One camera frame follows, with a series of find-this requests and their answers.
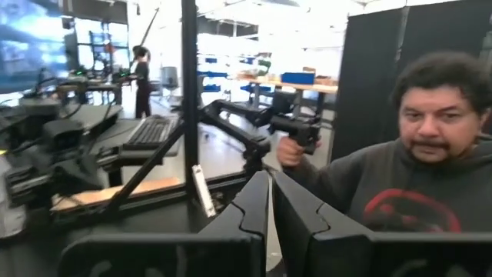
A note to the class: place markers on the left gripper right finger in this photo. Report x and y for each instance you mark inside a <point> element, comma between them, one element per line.
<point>307,238</point>

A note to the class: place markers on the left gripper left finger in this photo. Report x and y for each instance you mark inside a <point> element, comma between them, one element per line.
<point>230,246</point>

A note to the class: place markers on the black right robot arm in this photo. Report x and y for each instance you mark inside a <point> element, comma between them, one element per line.
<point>57,165</point>

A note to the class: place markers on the white label strip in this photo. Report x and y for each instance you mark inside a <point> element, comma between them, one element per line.
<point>203,192</point>

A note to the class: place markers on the person's hand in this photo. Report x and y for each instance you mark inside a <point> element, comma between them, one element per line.
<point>290,152</point>

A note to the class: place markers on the person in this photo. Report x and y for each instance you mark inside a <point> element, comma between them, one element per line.
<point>423,184</point>
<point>143,88</point>

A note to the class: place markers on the black keyboard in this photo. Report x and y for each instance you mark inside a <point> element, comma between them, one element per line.
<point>150,132</point>

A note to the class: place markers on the wooden workbench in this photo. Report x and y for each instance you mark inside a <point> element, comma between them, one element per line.
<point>303,87</point>

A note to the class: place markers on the blue storage bin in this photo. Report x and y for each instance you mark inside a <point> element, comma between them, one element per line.
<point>298,78</point>

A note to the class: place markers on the grey office chair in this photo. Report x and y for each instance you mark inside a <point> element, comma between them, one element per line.
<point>169,77</point>

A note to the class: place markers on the large blue display screen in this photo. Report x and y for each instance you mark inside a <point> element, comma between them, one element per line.
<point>30,46</point>

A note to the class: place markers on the black partition wall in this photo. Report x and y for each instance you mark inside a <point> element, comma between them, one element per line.
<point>369,77</point>

